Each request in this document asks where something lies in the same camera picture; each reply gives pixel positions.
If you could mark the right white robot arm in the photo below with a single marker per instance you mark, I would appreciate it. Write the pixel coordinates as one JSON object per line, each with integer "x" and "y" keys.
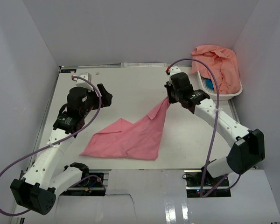
{"x": 247, "y": 146}

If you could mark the white plastic basket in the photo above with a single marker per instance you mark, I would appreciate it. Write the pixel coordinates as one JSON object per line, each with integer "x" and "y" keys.
{"x": 211, "y": 93}

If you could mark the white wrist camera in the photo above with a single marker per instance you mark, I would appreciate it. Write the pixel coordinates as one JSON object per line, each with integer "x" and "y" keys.
{"x": 172, "y": 70}
{"x": 83, "y": 80}

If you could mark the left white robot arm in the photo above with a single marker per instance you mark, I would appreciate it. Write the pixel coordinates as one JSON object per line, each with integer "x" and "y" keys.
{"x": 38, "y": 189}

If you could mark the blue cloth in basket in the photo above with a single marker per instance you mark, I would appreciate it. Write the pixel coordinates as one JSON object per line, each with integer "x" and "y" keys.
{"x": 209, "y": 83}

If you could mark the pink t shirt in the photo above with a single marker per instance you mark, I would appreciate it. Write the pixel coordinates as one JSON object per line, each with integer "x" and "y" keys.
{"x": 122, "y": 139}

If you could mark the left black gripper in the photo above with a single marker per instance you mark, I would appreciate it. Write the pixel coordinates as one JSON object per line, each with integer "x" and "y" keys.
{"x": 106, "y": 97}

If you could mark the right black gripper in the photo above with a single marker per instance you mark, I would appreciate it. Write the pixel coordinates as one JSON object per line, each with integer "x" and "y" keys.
{"x": 169, "y": 86}

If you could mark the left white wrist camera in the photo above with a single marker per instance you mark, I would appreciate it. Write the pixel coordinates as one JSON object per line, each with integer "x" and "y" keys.
{"x": 83, "y": 80}

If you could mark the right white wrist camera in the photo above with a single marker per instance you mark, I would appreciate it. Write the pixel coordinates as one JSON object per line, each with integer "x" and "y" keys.
{"x": 172, "y": 70}

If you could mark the black label sticker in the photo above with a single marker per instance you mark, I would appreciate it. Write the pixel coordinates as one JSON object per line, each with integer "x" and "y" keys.
{"x": 68, "y": 70}

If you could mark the salmon orange t shirt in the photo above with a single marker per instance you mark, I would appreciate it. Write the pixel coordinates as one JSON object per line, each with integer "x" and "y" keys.
{"x": 222, "y": 62}

